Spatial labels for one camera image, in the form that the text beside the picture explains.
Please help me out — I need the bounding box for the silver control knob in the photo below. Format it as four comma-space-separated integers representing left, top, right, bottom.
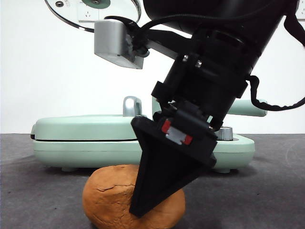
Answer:
217, 127, 234, 141

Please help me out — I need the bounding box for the thin black camera cable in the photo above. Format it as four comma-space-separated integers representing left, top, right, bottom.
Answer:
104, 14, 286, 28

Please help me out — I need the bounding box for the glass lid with green knob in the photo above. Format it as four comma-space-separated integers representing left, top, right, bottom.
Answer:
44, 0, 141, 31

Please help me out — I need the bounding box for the mint green pot with handle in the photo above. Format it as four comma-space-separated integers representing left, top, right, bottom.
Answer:
152, 95, 267, 118

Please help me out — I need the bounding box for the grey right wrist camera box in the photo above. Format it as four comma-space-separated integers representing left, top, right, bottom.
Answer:
93, 20, 145, 70

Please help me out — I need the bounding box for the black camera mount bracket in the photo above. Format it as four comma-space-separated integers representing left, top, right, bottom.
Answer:
138, 28, 191, 59

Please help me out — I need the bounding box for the silver griddle handle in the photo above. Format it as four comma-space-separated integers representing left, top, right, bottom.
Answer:
122, 96, 143, 117

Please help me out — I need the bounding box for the mint green griddle lid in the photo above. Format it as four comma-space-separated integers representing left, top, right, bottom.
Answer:
30, 114, 148, 141

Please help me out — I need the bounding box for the brown potato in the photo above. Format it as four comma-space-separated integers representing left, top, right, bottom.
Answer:
82, 164, 186, 229

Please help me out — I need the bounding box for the white wall socket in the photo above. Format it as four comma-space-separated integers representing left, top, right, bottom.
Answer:
77, 4, 100, 22
295, 0, 305, 15

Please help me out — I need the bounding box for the mint green appliance base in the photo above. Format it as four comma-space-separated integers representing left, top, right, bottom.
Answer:
32, 127, 255, 174

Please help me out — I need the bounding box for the black braided cable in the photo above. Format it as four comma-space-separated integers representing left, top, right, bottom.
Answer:
246, 0, 305, 112

